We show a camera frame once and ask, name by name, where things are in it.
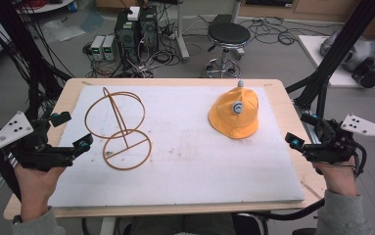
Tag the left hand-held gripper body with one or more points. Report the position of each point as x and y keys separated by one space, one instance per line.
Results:
x=9 y=133

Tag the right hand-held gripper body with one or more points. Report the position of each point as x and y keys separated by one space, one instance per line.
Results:
x=333 y=143

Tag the yellow bucket hat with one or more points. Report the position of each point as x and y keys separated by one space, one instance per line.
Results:
x=235 y=117

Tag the person's right hand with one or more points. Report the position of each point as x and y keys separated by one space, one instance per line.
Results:
x=337 y=178

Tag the person's left hand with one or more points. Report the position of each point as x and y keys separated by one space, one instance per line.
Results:
x=36 y=189

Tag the wooden table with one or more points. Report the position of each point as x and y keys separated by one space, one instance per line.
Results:
x=296 y=107

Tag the white floor platform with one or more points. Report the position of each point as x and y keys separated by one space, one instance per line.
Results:
x=312 y=52

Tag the black device on platform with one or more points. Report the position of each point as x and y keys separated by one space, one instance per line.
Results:
x=369 y=73

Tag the grey power supply unit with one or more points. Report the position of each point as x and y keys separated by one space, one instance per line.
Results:
x=109 y=47
x=97 y=47

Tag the grey rounded machine shell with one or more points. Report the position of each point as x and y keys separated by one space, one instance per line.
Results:
x=359 y=50

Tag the clear plastic sheet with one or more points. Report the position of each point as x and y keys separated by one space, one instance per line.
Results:
x=61 y=31

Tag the white foam board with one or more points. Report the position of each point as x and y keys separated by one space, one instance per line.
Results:
x=181 y=156

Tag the black computer tower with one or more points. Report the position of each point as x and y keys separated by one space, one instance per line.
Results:
x=127 y=37
x=149 y=27

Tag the black round stool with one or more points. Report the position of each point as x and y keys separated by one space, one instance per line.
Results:
x=228 y=34

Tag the person's legs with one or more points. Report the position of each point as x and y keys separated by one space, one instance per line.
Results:
x=181 y=225

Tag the small white box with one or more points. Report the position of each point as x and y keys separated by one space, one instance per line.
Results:
x=133 y=13

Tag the grey metal stand leg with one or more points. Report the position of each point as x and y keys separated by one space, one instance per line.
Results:
x=182 y=32

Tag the black frame pole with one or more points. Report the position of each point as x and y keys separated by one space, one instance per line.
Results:
x=338 y=49

